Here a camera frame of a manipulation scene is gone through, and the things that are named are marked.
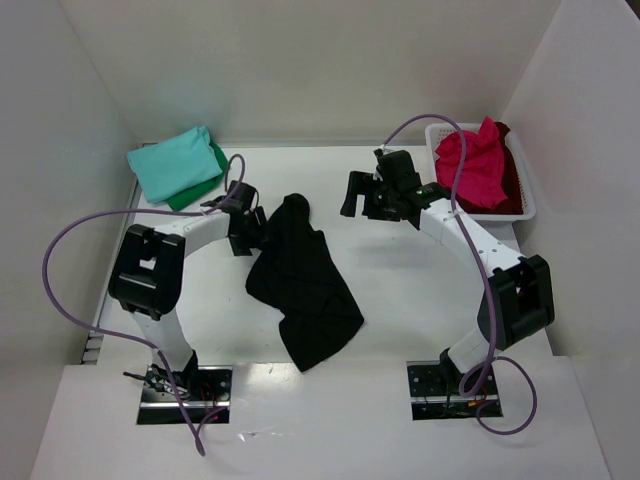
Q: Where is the black t shirt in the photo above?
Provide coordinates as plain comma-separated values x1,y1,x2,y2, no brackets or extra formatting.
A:
245,193,364,373

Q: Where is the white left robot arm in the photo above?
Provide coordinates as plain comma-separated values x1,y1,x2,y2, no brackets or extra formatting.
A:
108,181,266,398

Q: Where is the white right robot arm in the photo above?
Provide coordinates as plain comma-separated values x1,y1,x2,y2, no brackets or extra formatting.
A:
340,149,555,380

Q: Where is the folded green t shirt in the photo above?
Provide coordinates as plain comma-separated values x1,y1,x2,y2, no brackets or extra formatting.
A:
166,141,229,211

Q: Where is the crumpled pink t shirt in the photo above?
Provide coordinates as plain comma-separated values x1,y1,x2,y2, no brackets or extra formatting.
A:
435,117,508,213

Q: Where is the folded light blue t shirt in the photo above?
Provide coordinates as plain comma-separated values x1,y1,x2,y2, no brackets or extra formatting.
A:
127,126,223,204

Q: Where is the dark red t shirt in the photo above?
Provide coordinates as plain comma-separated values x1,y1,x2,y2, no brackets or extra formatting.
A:
459,117,523,215

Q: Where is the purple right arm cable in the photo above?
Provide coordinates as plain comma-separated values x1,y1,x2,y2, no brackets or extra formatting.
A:
382,114,539,435

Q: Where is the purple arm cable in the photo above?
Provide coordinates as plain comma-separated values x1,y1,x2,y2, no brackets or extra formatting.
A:
382,114,539,435
42,154,246,457

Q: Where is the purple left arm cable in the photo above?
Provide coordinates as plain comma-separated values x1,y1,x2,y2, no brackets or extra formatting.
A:
42,154,246,457

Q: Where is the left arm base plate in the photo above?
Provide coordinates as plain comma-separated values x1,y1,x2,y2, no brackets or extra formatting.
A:
136,366,233,426

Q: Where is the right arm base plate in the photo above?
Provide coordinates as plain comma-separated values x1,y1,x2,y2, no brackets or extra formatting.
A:
407,362,503,421

